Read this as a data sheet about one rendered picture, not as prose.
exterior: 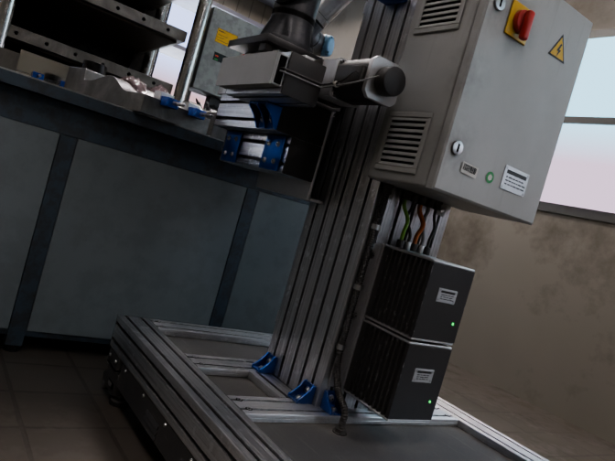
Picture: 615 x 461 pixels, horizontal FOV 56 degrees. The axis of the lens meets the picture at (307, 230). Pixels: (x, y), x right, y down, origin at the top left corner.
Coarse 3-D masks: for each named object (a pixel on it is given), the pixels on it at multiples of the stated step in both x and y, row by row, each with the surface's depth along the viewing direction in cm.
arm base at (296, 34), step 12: (276, 12) 148; (288, 12) 147; (300, 12) 147; (276, 24) 147; (288, 24) 146; (300, 24) 147; (312, 24) 151; (276, 36) 146; (288, 36) 146; (300, 36) 147; (312, 36) 152; (312, 48) 153
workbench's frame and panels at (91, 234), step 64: (0, 128) 162; (64, 128) 170; (128, 128) 180; (0, 192) 165; (64, 192) 174; (128, 192) 184; (192, 192) 195; (256, 192) 207; (0, 256) 168; (64, 256) 177; (128, 256) 187; (192, 256) 199; (256, 256) 212; (0, 320) 171; (64, 320) 180; (192, 320) 203; (256, 320) 217
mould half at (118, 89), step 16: (80, 80) 197; (96, 80) 190; (112, 80) 184; (96, 96) 188; (112, 96) 182; (128, 96) 177; (144, 96) 171; (144, 112) 173; (160, 112) 177; (176, 112) 181; (192, 128) 187
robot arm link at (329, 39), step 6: (324, 36) 204; (330, 36) 205; (318, 42) 200; (324, 42) 203; (330, 42) 204; (318, 48) 204; (324, 48) 204; (330, 48) 206; (318, 54) 207; (324, 54) 205; (330, 54) 207
